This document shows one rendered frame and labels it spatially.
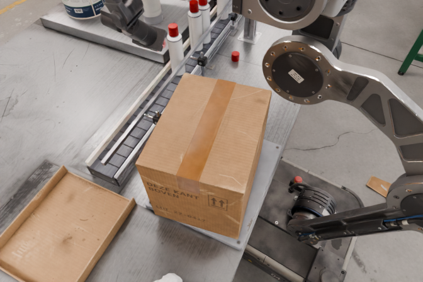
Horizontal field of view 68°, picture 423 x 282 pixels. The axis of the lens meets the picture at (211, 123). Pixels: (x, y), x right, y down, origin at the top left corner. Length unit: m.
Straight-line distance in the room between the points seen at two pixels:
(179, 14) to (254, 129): 0.93
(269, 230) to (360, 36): 2.09
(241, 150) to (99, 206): 0.49
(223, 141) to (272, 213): 0.92
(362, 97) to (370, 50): 2.20
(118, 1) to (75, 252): 0.65
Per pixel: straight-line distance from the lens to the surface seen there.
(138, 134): 1.05
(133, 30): 0.91
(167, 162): 0.68
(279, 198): 1.61
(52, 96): 1.35
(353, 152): 2.20
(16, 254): 1.04
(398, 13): 3.61
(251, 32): 1.44
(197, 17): 1.23
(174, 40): 1.11
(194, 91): 0.81
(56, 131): 1.22
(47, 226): 1.03
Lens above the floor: 1.69
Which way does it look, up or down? 51 degrees down
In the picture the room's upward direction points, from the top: 2 degrees counter-clockwise
